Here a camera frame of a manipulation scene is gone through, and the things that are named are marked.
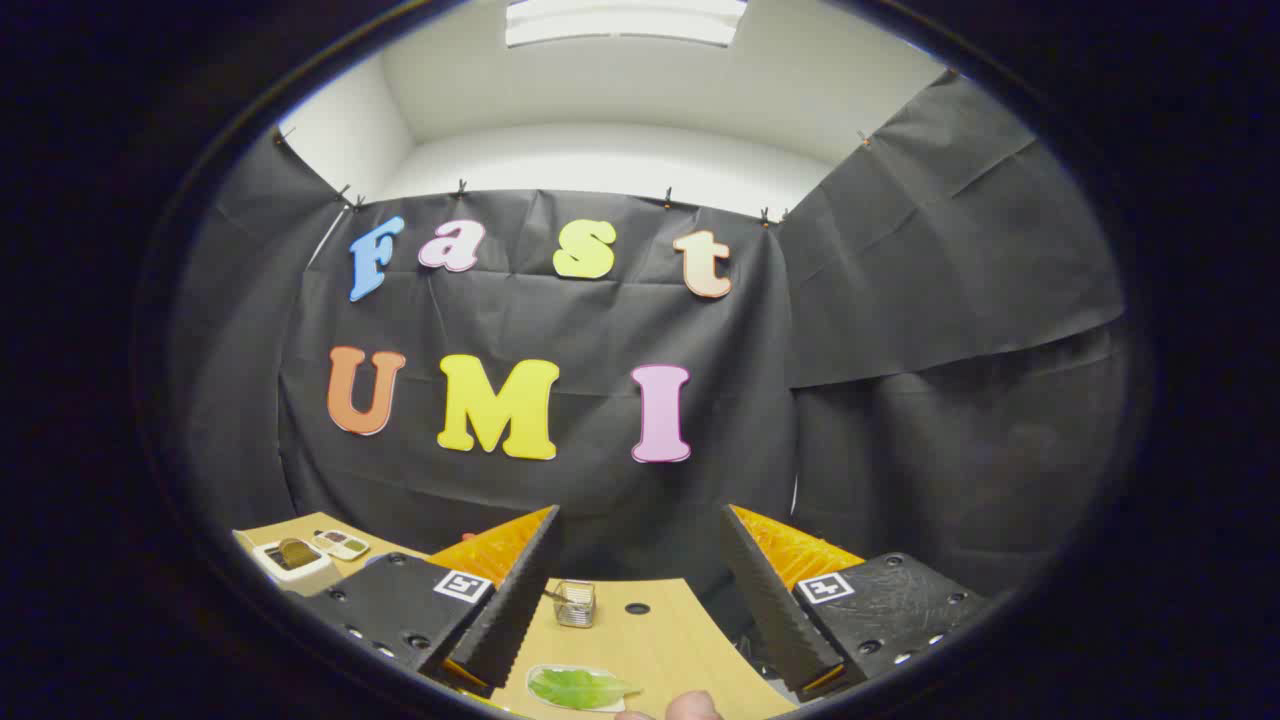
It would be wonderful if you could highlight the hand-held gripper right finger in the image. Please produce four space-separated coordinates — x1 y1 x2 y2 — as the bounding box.
718 503 993 701

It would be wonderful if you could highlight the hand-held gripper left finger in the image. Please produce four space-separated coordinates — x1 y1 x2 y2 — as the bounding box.
296 505 561 699

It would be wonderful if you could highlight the green lettuce leaf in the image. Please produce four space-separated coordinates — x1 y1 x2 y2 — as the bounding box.
530 668 641 709

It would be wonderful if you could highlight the white square plate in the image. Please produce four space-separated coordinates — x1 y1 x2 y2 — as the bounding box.
526 664 641 713

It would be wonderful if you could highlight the white divided seasoning tray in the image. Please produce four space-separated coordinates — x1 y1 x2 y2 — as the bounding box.
312 528 371 561

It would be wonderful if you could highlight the white toaster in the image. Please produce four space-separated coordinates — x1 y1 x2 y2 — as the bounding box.
250 537 341 598

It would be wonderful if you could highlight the black backdrop cloth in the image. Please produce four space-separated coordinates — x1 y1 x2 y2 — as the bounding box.
170 70 1131 621

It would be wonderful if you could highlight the ceiling light panel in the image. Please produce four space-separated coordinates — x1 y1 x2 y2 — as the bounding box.
505 0 749 48

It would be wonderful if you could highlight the metal wire utensil holder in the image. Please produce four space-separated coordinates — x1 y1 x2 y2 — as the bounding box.
553 580 598 629

